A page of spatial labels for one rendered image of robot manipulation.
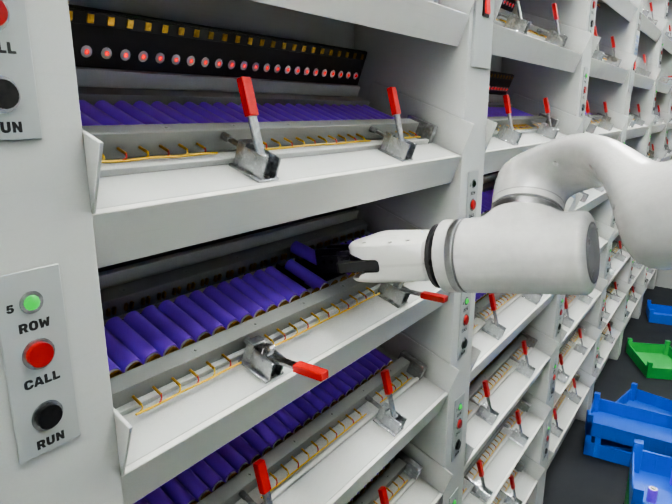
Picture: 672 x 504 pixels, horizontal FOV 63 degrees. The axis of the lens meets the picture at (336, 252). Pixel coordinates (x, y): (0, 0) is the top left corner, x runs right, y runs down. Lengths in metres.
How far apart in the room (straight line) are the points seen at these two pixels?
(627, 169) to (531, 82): 1.07
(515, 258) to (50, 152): 0.42
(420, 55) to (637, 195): 0.50
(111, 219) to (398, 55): 0.62
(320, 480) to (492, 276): 0.35
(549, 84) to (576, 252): 1.03
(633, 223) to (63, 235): 0.42
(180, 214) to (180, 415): 0.18
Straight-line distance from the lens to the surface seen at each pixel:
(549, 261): 0.57
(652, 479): 1.54
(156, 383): 0.53
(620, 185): 0.52
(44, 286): 0.39
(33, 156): 0.38
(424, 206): 0.91
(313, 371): 0.53
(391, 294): 0.77
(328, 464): 0.78
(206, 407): 0.53
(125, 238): 0.42
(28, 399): 0.41
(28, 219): 0.38
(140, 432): 0.50
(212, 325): 0.59
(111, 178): 0.46
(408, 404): 0.92
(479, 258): 0.59
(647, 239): 0.50
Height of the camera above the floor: 1.22
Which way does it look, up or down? 14 degrees down
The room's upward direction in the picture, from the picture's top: straight up
